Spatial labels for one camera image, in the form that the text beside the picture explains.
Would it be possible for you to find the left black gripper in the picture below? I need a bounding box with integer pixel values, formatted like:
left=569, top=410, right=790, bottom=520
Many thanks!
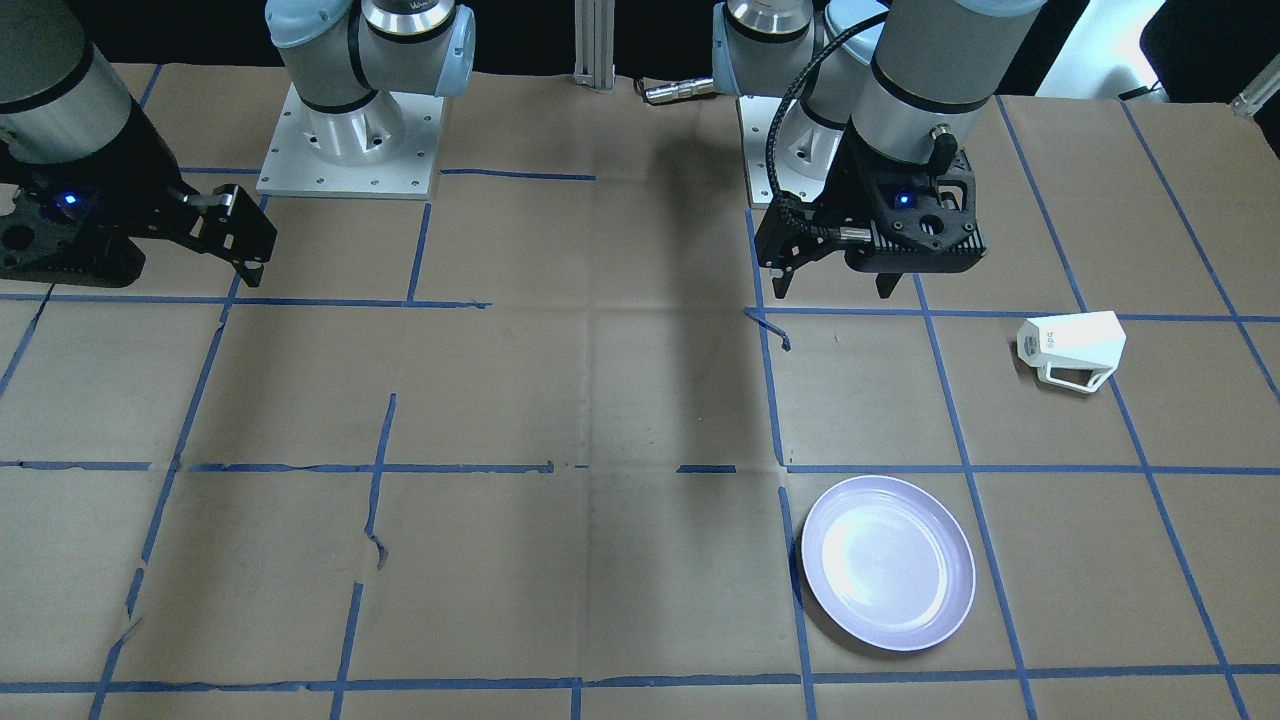
left=838, top=128, right=988, bottom=299

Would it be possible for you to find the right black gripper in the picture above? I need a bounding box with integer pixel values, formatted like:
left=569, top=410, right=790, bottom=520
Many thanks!
left=3, top=126, right=186, bottom=288

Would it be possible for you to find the white faceted cup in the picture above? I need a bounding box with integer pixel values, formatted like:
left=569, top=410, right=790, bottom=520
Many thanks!
left=1015, top=311, right=1126, bottom=395

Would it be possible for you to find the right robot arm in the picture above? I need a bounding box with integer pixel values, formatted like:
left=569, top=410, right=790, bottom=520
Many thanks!
left=3, top=1, right=476, bottom=288

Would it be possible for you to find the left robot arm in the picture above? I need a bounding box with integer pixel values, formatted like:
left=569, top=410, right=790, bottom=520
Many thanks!
left=712, top=1, right=1042, bottom=299

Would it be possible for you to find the lavender plate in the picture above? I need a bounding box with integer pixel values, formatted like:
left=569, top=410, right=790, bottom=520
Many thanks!
left=799, top=475, right=977, bottom=653

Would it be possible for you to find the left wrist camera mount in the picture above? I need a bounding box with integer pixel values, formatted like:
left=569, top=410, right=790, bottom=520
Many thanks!
left=754, top=191, right=851, bottom=299

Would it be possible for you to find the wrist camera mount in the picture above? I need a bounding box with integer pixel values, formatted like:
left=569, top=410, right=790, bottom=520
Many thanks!
left=754, top=191, right=851, bottom=299
left=164, top=184, right=278, bottom=288

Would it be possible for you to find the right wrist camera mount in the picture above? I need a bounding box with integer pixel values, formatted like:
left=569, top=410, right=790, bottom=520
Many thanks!
left=164, top=184, right=278, bottom=288

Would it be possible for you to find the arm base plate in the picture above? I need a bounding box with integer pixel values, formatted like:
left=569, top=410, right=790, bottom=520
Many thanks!
left=256, top=87, right=445, bottom=201
left=737, top=95, right=844, bottom=210

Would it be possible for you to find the aluminium frame post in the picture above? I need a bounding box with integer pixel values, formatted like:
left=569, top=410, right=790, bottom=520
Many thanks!
left=572, top=0, right=616, bottom=94

